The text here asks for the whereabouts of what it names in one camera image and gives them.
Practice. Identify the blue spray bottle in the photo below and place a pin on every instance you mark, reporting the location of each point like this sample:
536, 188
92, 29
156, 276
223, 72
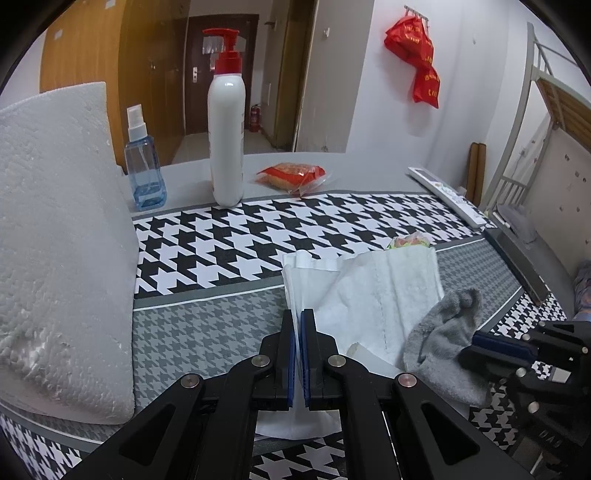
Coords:
144, 175

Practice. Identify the wooden wardrobe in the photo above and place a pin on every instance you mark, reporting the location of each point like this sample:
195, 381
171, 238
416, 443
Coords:
83, 55

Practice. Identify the red fire extinguisher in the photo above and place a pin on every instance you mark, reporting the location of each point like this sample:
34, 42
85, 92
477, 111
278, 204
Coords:
255, 120

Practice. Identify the white remote control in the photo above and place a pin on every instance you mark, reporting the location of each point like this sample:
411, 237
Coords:
448, 194

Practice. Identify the white lotion pump bottle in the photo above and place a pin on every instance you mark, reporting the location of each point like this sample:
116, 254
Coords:
226, 129

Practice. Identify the white thin sheet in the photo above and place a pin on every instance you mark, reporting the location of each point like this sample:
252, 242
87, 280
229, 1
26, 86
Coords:
300, 286

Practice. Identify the metal wall hook rack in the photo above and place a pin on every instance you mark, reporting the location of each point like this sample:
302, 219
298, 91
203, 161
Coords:
415, 11

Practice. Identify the red snack packet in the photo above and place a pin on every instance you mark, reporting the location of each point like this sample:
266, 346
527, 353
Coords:
288, 174

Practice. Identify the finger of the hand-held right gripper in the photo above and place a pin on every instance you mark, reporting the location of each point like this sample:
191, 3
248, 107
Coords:
485, 367
501, 344

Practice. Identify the white foam box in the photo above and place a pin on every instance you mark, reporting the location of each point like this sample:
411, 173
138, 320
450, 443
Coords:
60, 230

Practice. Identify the wooden boards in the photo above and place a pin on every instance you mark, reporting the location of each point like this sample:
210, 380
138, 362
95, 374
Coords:
475, 170

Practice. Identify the dark brown door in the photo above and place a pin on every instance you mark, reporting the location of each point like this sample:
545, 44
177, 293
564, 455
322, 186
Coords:
250, 69

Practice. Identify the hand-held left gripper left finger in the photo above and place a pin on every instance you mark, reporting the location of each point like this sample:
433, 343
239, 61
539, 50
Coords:
290, 369

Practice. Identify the metal bunk bed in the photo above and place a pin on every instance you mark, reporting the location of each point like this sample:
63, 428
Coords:
568, 115

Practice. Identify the white towel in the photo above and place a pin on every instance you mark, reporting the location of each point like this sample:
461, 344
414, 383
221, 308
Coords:
388, 295

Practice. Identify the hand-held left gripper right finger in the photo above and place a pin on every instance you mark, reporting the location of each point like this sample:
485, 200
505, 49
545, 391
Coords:
304, 364

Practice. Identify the black smartphone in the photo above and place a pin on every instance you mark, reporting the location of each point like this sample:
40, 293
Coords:
517, 263

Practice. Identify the grey cloth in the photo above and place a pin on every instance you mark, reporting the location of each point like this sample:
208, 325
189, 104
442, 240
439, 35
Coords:
517, 221

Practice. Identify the red plastic bag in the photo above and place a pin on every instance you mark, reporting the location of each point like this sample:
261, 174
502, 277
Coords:
408, 41

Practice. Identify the grey sock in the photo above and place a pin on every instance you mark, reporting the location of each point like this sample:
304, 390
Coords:
438, 341

